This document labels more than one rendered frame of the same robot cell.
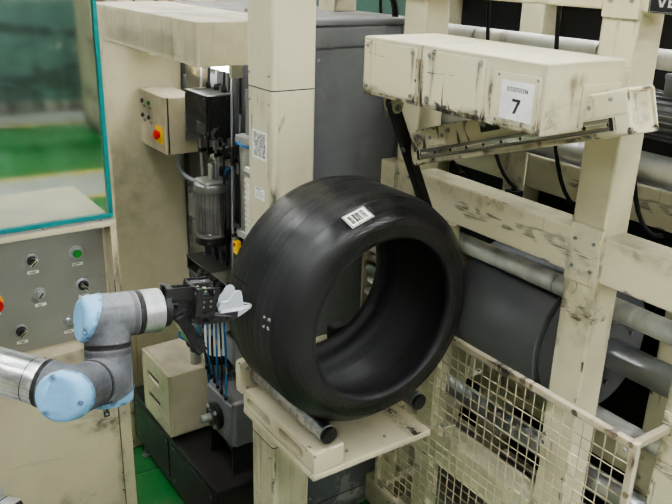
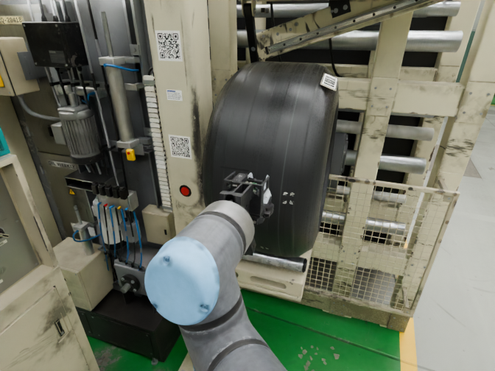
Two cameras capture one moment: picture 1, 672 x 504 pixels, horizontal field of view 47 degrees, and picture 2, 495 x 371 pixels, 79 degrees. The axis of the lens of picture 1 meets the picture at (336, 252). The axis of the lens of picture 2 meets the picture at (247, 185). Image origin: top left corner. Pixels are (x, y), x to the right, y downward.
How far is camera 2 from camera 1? 1.30 m
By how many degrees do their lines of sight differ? 34
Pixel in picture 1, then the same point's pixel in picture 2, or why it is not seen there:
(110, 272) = (24, 210)
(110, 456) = (74, 361)
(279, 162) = (194, 59)
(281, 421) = (253, 271)
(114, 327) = (231, 277)
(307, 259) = (314, 126)
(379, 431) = not seen: hidden behind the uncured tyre
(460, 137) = (309, 27)
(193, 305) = (253, 205)
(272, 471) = not seen: hidden behind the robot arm
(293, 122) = (199, 18)
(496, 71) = not seen: outside the picture
